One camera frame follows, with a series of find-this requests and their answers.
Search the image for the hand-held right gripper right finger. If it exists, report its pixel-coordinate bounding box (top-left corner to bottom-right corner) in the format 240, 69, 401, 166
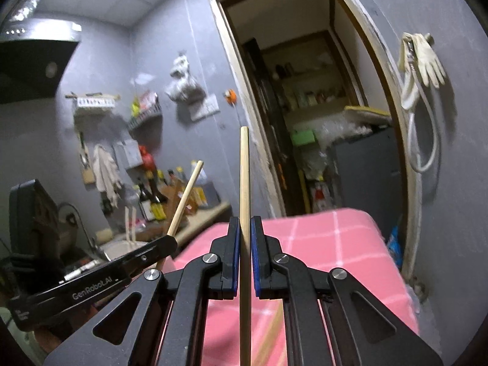
251, 215, 445, 366

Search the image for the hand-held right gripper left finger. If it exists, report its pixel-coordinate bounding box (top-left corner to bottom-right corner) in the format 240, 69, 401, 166
44, 217, 242, 366

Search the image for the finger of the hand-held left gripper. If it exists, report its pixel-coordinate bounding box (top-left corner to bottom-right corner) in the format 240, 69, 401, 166
112, 234, 181, 280

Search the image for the single wooden chopstick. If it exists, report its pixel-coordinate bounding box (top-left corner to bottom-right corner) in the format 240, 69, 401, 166
154, 160, 204, 275
239, 126, 251, 366

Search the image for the person's left hand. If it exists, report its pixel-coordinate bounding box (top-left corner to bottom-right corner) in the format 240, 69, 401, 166
35, 326, 79, 356

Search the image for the dark sauce bottle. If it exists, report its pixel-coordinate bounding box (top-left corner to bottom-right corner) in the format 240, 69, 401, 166
135, 184, 153, 222
147, 171, 168, 220

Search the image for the pink checked tablecloth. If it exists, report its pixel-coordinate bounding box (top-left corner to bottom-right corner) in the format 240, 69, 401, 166
162, 208, 420, 366

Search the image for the clear oil jug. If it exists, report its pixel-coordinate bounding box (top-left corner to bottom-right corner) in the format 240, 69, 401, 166
188, 168, 221, 207

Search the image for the white towel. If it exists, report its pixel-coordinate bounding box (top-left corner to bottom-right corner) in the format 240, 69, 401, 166
92, 144, 123, 203

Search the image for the red plastic bag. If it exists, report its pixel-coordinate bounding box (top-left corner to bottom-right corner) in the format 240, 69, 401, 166
138, 145, 158, 170

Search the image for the green box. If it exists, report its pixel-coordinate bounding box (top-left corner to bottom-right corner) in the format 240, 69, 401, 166
292, 130, 318, 146

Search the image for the blue plastic bag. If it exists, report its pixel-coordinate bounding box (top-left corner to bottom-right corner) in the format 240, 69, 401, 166
387, 225, 404, 268

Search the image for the grey cabinet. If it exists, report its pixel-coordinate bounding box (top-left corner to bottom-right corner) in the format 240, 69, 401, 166
330, 126, 407, 214

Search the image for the dark wooden door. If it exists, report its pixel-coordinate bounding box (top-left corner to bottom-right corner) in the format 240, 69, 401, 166
242, 38, 306, 216

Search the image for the red packet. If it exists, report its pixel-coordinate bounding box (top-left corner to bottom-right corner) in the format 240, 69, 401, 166
138, 91, 159, 111

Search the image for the crumpled clear plastic sheet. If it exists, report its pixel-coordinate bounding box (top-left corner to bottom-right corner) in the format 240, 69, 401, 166
316, 120, 372, 145

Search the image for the clear plastic bag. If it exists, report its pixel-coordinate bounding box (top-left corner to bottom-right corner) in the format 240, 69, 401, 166
165, 78, 206, 103

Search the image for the yellow edged cushion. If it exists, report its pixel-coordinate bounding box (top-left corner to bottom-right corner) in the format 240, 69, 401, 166
343, 106, 393, 124

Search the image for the white plastic bag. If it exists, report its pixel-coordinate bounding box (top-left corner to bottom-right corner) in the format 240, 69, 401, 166
170, 51, 191, 81

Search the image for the wooden shelf unit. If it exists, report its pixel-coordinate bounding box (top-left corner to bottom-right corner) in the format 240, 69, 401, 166
263, 30, 367, 130

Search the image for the black range hood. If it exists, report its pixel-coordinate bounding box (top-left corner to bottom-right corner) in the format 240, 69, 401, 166
0, 17, 82, 104

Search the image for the white wall box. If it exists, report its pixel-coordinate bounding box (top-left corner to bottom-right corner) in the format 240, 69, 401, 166
114, 140, 143, 170

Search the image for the grey wall rack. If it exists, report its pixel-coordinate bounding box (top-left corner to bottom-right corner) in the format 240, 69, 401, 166
127, 107, 163, 130

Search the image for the white wall socket panel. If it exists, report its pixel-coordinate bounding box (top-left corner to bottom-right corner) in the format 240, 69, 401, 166
189, 97, 221, 122

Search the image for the white wall basket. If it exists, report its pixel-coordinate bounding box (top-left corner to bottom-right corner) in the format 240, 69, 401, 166
74, 97, 117, 114

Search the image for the wooden door frame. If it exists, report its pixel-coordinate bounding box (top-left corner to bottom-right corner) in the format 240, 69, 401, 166
209, 0, 424, 286

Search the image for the white hose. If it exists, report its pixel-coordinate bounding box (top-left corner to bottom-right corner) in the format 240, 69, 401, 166
406, 80, 438, 174

